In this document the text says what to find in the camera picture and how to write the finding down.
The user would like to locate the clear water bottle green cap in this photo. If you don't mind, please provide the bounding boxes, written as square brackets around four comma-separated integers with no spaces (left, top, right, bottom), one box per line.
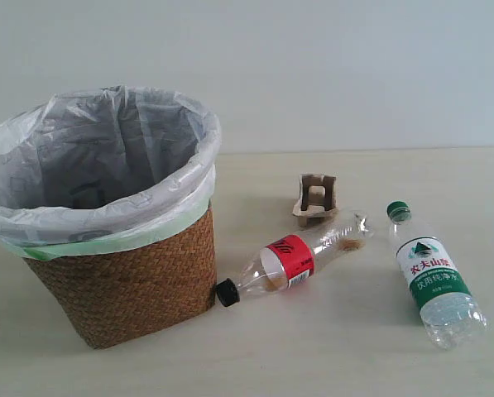
[386,201,487,350]

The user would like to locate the woven wicker waste basket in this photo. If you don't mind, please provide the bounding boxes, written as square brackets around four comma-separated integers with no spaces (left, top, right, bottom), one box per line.
[26,209,217,349]

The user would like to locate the brown cardboard cup holder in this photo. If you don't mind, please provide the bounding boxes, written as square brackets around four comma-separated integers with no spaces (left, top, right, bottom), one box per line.
[292,174,338,228]

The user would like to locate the white plastic bin liner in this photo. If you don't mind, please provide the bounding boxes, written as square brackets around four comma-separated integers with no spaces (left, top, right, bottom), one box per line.
[0,85,222,261]

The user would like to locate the clear bottle red label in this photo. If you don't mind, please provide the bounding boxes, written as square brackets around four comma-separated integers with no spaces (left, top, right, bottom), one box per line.
[215,210,373,307]

